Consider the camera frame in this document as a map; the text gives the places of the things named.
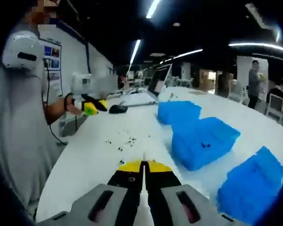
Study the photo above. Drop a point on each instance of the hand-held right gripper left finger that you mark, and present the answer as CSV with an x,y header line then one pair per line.
x,y
85,207

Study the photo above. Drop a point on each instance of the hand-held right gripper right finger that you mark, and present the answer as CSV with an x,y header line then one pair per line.
x,y
179,207

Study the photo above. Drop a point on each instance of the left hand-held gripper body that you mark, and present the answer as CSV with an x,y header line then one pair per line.
x,y
82,83

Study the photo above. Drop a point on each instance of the small dark resistor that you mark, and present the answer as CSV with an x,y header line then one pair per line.
x,y
203,145
208,145

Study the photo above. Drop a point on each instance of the blue plastic bin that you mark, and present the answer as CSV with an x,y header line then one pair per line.
x,y
179,111
198,131
250,183

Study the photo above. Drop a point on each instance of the person's left hand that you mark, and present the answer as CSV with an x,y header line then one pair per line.
x,y
75,110

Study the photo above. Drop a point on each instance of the black computer mouse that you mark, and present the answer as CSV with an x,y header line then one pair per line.
x,y
118,109

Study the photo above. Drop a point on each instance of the white ceiling light strip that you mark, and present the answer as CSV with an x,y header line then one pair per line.
x,y
152,9
135,50
181,56
257,46

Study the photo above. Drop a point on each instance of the silver laptop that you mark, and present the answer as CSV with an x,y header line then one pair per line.
x,y
159,80

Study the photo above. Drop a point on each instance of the white worn chest device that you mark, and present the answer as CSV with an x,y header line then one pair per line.
x,y
19,47

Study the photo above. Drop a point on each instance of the person's torso in grey shirt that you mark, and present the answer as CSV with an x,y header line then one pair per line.
x,y
14,129

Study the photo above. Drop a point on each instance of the group of white office chairs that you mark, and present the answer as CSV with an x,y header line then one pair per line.
x,y
276,106

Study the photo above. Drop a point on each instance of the blue-framed wall poster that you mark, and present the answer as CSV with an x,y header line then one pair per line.
x,y
53,63

